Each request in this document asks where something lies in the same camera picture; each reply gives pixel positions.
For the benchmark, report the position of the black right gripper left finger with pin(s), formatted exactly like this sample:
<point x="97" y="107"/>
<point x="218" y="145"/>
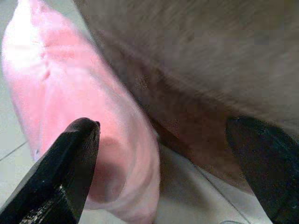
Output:
<point x="58" y="168"/>

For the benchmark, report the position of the pink plush pillow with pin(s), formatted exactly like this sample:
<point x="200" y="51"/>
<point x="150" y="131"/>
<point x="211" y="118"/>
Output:
<point x="70" y="93"/>

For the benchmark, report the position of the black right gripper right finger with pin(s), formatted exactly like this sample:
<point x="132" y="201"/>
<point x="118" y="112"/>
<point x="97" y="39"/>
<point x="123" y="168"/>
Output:
<point x="268" y="168"/>

